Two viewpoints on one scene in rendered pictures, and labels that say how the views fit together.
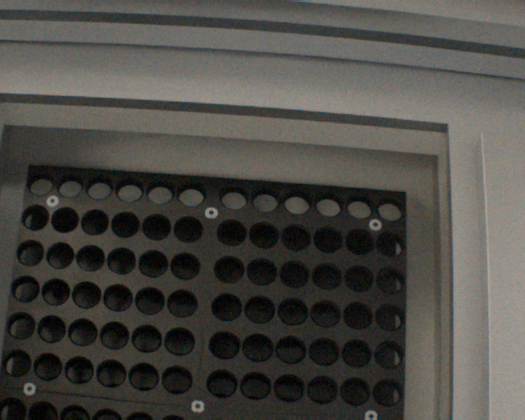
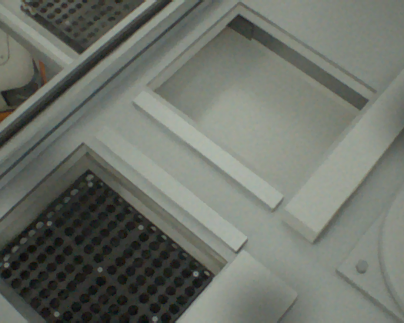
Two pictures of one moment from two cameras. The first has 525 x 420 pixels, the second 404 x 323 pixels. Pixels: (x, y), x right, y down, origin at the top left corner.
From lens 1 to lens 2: 0.19 m
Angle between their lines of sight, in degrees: 21
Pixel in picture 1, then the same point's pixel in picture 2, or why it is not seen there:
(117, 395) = (78, 289)
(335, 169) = (61, 181)
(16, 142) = not seen: outside the picture
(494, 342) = (151, 179)
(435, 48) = (60, 126)
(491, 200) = (114, 148)
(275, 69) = (27, 173)
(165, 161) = (17, 225)
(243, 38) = (11, 174)
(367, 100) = (58, 157)
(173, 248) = (50, 241)
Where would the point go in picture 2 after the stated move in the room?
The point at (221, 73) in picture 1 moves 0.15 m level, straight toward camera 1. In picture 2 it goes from (15, 188) to (102, 264)
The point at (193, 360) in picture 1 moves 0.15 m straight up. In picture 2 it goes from (86, 260) to (56, 215)
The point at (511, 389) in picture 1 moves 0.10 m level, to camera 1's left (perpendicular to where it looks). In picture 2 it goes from (167, 185) to (104, 241)
